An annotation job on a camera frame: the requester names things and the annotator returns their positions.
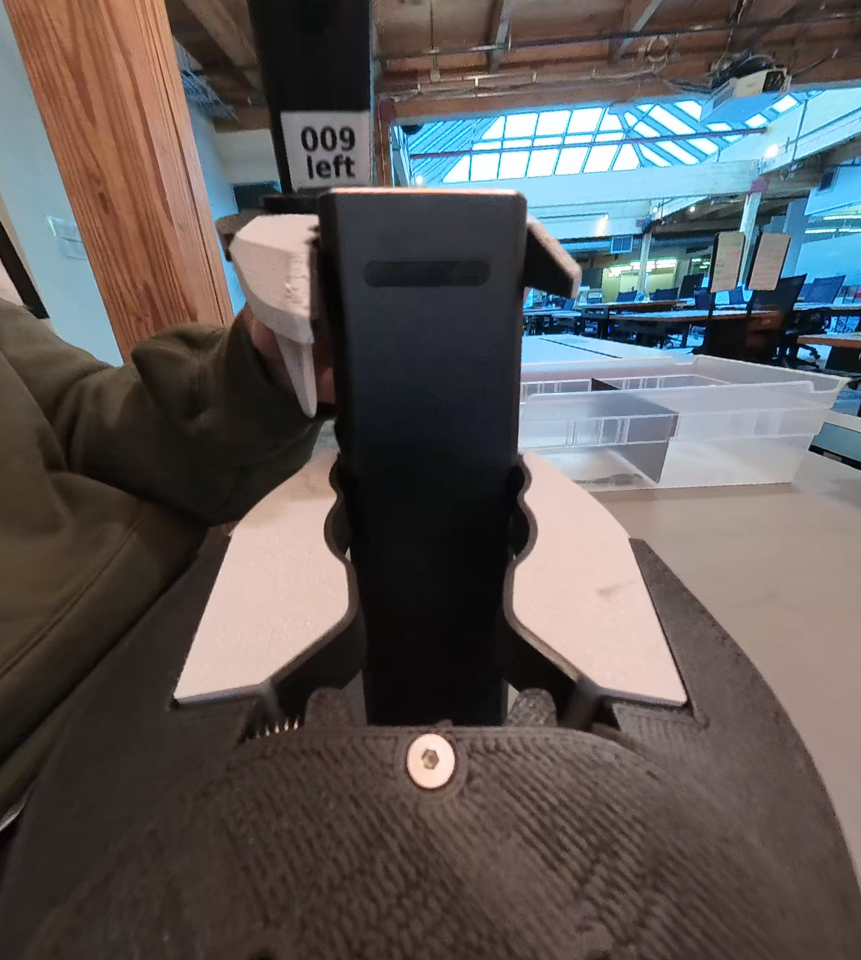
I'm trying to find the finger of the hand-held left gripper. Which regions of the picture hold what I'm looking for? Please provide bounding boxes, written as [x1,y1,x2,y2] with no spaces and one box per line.
[524,212,583,300]
[229,213,321,419]

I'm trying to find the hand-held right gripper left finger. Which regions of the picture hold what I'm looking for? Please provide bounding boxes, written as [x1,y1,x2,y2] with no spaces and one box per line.
[174,452,368,710]

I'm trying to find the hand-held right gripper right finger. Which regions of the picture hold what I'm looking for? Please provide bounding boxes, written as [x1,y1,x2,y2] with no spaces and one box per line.
[507,448,689,708]

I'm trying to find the black rectangular box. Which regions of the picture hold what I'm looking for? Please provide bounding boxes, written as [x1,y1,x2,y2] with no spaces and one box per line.
[318,189,528,727]

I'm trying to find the grey desk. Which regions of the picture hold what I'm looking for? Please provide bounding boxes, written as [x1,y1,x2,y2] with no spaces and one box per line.
[520,333,861,960]

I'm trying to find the glass skylight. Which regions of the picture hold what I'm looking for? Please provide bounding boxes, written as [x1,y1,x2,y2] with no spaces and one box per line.
[406,103,771,186]

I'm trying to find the standing whiteboard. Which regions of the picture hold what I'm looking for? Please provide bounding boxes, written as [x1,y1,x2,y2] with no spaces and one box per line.
[710,230,747,294]
[748,231,792,291]

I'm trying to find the wooden pillar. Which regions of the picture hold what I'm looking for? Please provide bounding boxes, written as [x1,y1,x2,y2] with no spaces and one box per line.
[3,0,235,361]

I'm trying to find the clear plastic bin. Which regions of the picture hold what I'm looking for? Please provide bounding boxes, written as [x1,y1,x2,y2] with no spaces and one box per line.
[519,354,850,492]

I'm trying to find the person's green hooded torso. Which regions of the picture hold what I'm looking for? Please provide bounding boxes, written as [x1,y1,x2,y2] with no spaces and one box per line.
[0,247,231,879]

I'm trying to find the white ceiling projector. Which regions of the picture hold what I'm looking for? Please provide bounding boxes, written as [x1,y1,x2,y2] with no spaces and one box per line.
[710,66,791,108]

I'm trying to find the wire cable tray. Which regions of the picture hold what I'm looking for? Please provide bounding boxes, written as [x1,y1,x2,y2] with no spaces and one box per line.
[174,43,238,126]

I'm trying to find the white wall switch plate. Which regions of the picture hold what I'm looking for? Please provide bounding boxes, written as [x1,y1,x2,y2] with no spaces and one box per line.
[45,215,89,261]

